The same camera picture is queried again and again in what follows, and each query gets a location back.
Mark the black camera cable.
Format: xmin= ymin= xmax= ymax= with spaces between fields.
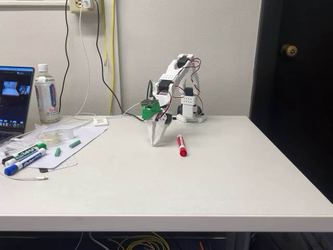
xmin=93 ymin=0 xmax=155 ymax=123

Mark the yellow wall cable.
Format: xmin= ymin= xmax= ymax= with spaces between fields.
xmin=109 ymin=0 xmax=116 ymax=116

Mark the yellow network cable with plug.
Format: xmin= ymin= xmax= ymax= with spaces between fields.
xmin=101 ymin=0 xmax=109 ymax=67

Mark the white wall trim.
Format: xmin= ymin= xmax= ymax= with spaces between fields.
xmin=0 ymin=0 xmax=67 ymax=7

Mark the yellow cable bundle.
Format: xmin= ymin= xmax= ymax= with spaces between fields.
xmin=108 ymin=232 xmax=171 ymax=250

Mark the beige wall outlet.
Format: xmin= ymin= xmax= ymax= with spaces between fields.
xmin=69 ymin=0 xmax=100 ymax=14

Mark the white cable under table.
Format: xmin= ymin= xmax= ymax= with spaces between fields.
xmin=88 ymin=231 xmax=105 ymax=250

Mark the white charger cable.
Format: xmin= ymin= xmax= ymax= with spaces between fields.
xmin=59 ymin=5 xmax=97 ymax=131

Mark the black door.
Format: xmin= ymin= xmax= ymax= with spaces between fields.
xmin=249 ymin=0 xmax=333 ymax=204

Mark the black power cable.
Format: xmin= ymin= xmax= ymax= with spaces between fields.
xmin=58 ymin=0 xmax=70 ymax=115

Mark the grey laptop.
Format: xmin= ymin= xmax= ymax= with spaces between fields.
xmin=0 ymin=65 xmax=36 ymax=145

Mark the white cable to arm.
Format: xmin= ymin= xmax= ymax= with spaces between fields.
xmin=107 ymin=101 xmax=143 ymax=120

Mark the blue capped marker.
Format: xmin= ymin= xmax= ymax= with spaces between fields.
xmin=4 ymin=147 xmax=47 ymax=177

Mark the brass door knob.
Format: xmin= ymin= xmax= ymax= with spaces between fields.
xmin=280 ymin=43 xmax=298 ymax=57

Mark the clear plastic bag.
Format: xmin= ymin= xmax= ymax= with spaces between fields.
xmin=0 ymin=123 xmax=49 ymax=157

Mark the red marker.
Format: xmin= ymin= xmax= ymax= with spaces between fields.
xmin=176 ymin=134 xmax=188 ymax=157

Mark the white plastic sheet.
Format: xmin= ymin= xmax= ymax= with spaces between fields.
xmin=24 ymin=125 xmax=109 ymax=172

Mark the green camera mount with board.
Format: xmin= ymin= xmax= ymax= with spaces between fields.
xmin=140 ymin=97 xmax=162 ymax=121

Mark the white cable with plug tip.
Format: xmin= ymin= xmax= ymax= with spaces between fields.
xmin=0 ymin=171 xmax=49 ymax=181

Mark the clear plastic drink bottle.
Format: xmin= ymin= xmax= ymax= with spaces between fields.
xmin=34 ymin=64 xmax=61 ymax=124

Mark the clear round dish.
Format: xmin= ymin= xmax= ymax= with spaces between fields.
xmin=36 ymin=129 xmax=75 ymax=145

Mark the green capped marker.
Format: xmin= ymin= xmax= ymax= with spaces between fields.
xmin=12 ymin=142 xmax=47 ymax=160

